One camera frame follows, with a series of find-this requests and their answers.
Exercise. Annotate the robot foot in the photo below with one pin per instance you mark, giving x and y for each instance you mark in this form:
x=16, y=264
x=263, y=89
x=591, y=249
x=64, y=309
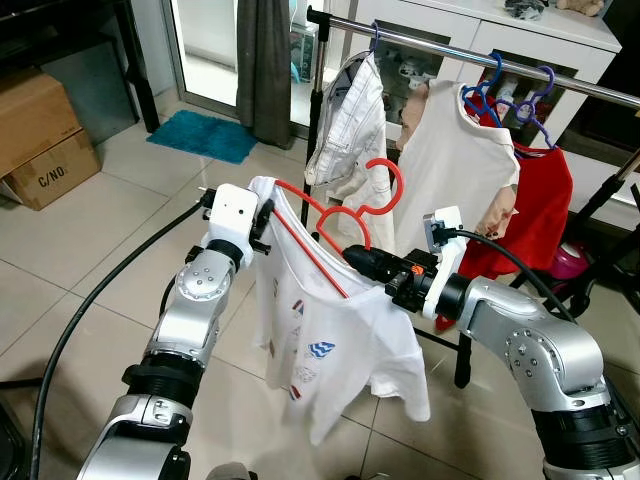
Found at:
x=230, y=472

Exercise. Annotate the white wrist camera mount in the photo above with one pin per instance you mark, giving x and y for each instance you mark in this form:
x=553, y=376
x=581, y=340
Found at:
x=445, y=225
x=235, y=212

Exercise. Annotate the teal floor mat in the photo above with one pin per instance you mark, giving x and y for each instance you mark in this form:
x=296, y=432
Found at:
x=200, y=138

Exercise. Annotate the pink plastic container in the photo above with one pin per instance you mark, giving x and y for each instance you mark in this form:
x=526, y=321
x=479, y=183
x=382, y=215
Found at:
x=567, y=262

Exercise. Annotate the printed cardboard box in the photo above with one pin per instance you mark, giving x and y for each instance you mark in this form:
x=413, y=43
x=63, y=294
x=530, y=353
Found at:
x=40, y=130

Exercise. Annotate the white t-shirt with red trim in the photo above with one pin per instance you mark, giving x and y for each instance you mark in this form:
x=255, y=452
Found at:
x=330, y=350

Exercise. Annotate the steel clothes rack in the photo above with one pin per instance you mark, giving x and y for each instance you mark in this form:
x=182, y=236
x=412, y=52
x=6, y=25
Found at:
x=420, y=42

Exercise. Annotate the small grey toy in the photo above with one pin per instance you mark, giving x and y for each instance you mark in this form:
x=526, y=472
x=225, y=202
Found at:
x=525, y=8

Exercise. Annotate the black television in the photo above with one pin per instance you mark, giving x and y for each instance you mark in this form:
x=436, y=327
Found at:
x=615, y=125

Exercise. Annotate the purple plastic hanger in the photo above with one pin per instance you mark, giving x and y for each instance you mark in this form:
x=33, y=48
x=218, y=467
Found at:
x=522, y=108

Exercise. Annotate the white glass-door cabinet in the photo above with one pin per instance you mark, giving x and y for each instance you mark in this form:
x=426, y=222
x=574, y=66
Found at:
x=560, y=35

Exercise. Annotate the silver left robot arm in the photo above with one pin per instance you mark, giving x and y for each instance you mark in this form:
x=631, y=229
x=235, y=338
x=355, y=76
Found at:
x=190, y=310

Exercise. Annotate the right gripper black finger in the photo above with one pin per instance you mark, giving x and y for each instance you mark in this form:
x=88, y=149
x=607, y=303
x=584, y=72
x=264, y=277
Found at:
x=373, y=258
x=375, y=277

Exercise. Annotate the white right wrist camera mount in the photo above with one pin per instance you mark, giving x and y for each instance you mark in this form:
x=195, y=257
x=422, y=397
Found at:
x=445, y=225

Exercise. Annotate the dark grey cabinet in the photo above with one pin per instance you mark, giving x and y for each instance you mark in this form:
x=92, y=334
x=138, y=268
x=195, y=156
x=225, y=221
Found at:
x=90, y=90

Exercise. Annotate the red plastic hanger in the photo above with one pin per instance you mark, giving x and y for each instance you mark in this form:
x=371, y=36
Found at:
x=399, y=186

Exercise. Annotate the cream t-shirt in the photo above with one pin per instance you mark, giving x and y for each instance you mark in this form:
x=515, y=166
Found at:
x=450, y=170

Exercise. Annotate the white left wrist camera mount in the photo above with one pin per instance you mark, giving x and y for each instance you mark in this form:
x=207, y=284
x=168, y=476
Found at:
x=235, y=212

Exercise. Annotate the white checked shirt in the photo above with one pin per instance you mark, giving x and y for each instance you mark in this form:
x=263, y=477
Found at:
x=350, y=120

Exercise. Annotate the grey curtain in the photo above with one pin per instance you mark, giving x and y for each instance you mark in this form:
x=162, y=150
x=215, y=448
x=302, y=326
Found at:
x=265, y=70

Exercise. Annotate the lilac plastic hanger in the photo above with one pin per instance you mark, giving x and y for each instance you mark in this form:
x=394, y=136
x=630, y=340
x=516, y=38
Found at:
x=374, y=38

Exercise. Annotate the blue plastic hanger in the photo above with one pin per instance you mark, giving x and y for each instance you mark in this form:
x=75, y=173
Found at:
x=470, y=97

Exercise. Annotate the beige plush toy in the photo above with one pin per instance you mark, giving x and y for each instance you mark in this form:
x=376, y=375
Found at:
x=580, y=6

